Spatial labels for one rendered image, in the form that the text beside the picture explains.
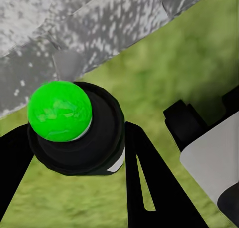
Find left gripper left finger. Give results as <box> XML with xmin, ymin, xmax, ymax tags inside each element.
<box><xmin>0</xmin><ymin>124</ymin><xmax>34</xmax><ymax>222</ymax></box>

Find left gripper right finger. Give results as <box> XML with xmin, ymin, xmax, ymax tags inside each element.
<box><xmin>125</xmin><ymin>122</ymin><xmax>209</xmax><ymax>228</ymax></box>

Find insectifuge atomizer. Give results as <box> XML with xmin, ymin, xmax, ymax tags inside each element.
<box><xmin>27</xmin><ymin>49</ymin><xmax>125</xmax><ymax>176</ymax></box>

